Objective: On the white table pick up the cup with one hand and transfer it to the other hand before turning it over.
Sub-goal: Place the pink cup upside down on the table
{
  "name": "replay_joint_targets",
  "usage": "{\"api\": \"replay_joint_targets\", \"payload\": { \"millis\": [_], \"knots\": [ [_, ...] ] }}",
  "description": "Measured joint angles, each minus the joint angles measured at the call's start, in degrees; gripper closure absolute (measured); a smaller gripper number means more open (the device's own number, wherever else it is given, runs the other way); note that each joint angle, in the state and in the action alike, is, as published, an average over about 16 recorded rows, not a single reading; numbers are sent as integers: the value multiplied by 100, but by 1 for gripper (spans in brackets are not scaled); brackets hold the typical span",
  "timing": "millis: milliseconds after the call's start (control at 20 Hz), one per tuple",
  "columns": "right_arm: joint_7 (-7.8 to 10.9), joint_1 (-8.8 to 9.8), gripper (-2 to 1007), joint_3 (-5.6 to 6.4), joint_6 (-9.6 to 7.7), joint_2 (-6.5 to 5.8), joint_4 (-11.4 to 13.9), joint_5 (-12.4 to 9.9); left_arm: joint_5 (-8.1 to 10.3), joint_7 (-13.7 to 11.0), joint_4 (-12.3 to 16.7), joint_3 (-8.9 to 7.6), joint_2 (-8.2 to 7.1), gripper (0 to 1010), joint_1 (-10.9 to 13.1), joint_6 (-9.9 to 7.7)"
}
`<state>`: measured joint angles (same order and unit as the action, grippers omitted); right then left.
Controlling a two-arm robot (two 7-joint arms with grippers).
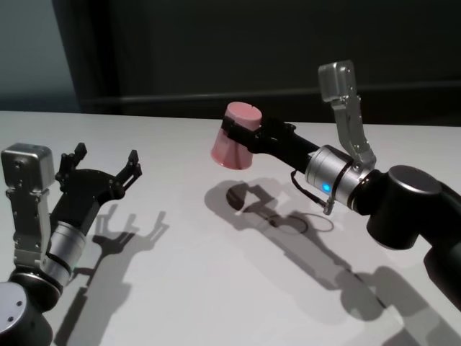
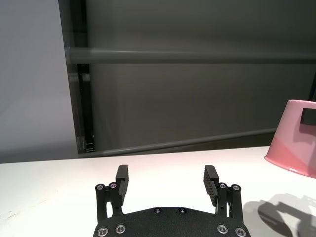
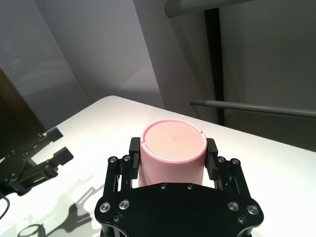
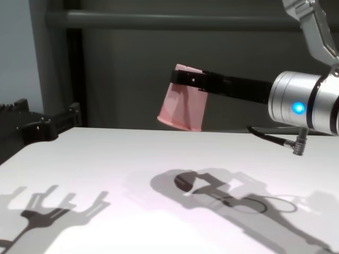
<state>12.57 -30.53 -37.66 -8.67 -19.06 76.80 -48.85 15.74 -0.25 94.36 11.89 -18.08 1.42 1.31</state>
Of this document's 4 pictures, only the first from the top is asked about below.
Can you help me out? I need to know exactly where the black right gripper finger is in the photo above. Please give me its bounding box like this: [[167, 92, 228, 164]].
[[220, 115, 268, 149]]

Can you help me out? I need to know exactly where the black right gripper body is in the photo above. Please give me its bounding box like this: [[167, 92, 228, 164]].
[[248, 117, 322, 171]]

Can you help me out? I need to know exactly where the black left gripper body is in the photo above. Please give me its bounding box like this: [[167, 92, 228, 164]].
[[50, 167, 125, 238]]

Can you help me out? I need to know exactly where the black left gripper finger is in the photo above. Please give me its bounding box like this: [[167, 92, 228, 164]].
[[112, 148, 143, 192], [57, 142, 89, 192]]

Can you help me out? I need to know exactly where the pink plastic cup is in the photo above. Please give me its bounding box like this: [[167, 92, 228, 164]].
[[210, 102, 264, 171]]

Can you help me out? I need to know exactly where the gray horizontal railing bar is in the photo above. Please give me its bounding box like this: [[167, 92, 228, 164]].
[[79, 94, 325, 107]]

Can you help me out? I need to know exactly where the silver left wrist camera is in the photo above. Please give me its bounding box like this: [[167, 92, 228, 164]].
[[1, 143, 55, 270]]

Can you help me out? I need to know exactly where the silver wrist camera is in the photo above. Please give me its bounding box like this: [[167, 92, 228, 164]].
[[1, 143, 55, 270], [318, 59, 377, 172]]

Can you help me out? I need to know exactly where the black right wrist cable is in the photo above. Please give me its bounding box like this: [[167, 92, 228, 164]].
[[290, 169, 334, 216]]

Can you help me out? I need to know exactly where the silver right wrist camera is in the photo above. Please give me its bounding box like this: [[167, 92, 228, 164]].
[[318, 59, 377, 172]]

